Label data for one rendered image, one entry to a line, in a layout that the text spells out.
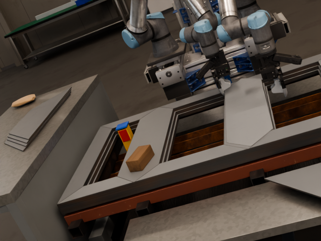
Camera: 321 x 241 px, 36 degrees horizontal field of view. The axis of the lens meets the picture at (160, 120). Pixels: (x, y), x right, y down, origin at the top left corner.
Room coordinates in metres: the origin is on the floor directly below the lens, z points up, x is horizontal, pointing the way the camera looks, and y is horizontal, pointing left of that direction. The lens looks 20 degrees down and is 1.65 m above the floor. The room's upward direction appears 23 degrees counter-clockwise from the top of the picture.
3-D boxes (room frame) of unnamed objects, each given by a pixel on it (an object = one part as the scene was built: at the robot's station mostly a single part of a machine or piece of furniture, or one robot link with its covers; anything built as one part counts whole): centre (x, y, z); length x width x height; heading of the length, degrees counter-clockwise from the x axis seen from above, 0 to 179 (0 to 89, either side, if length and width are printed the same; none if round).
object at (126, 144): (2.29, 0.18, 0.78); 0.05 x 0.05 x 0.19; 74
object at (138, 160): (1.81, 0.13, 0.89); 0.12 x 0.06 x 0.05; 147
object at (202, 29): (2.18, -0.34, 1.17); 0.09 x 0.08 x 0.11; 29
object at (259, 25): (1.87, -0.50, 1.17); 0.09 x 0.08 x 0.11; 157
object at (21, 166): (2.31, 0.70, 1.03); 1.30 x 0.60 x 0.04; 164
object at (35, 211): (2.24, 0.43, 0.51); 1.30 x 0.04 x 1.01; 164
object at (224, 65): (2.17, -0.35, 1.01); 0.09 x 0.08 x 0.12; 74
